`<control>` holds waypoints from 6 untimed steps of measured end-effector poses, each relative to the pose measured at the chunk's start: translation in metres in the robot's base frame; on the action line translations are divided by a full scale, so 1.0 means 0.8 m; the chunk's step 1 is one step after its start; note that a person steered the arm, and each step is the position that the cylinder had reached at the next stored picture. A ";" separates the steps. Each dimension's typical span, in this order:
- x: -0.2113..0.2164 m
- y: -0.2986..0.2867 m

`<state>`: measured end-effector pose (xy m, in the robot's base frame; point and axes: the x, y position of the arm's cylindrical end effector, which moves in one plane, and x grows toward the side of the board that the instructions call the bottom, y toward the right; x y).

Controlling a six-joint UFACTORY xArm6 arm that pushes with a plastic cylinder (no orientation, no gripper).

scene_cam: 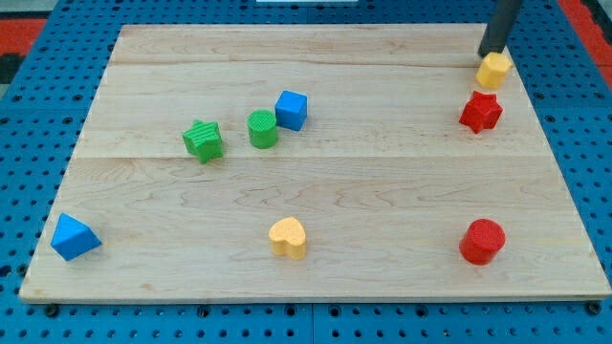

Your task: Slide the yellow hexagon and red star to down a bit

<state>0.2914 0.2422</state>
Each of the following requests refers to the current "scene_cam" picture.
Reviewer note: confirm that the red star block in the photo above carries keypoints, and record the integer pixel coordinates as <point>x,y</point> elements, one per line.
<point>481,112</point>

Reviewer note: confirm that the yellow hexagon block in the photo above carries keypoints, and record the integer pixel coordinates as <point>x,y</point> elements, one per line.
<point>493,70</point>

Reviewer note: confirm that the green star block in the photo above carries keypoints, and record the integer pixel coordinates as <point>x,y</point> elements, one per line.
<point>203,140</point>

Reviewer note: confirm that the green cylinder block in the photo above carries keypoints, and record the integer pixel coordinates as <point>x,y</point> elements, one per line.
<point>262,129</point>

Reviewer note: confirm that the blue cube block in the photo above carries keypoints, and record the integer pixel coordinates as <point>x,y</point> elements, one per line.
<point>291,110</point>

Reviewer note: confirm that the yellow heart block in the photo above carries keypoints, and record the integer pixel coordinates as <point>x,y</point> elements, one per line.
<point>288,238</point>

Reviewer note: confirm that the light wooden board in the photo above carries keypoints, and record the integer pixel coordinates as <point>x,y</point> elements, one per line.
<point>382,175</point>

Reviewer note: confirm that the red cylinder block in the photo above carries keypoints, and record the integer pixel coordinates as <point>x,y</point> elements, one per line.
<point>482,241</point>

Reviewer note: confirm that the blue triangle block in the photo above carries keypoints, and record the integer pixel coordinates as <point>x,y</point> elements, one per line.
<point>73,238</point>

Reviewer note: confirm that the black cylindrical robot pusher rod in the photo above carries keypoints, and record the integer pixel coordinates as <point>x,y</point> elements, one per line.
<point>501,23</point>

